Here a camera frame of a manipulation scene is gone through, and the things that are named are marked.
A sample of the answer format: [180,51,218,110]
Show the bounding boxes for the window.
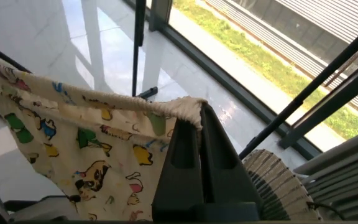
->
[121,0,358,161]

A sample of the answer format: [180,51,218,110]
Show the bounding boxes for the black clothes rack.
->
[131,0,358,161]

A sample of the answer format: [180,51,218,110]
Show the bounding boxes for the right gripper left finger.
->
[152,119,204,222]

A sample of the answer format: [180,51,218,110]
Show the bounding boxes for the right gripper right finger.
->
[199,102,264,222]

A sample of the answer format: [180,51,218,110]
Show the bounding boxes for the cream printed garment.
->
[0,52,209,222]

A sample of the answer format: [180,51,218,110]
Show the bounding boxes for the white laundry basket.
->
[242,149,347,222]

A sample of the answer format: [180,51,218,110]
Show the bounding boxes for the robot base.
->
[3,195,81,223]

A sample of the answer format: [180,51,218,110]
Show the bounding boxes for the black cable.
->
[0,37,31,75]

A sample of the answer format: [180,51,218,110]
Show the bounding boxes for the grey curtain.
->
[293,125,358,222]

